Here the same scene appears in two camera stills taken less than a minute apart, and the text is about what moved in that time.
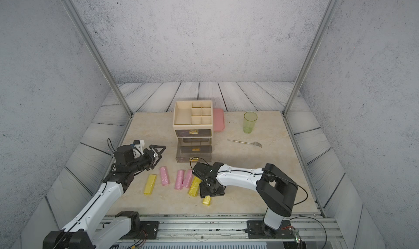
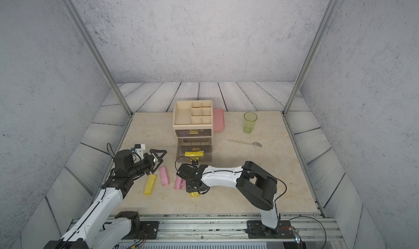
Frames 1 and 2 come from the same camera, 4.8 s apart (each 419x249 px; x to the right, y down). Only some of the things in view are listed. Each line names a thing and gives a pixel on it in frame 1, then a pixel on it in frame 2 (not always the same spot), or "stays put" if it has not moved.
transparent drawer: x=194 y=150 stays put
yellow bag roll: x=150 y=185 stays put
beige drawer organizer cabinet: x=192 y=119 stays put
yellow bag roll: x=207 y=201 → x=199 y=153
